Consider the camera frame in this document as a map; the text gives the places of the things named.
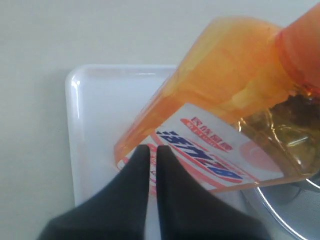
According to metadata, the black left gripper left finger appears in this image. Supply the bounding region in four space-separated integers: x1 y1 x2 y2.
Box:
38 145 150 240

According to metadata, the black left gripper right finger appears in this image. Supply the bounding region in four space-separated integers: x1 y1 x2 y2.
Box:
156 145 271 240

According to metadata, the orange pump soap bottle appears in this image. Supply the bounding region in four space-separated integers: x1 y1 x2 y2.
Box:
114 5 320 192

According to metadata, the steel mesh colander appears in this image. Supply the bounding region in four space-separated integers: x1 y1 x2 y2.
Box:
243 173 320 240

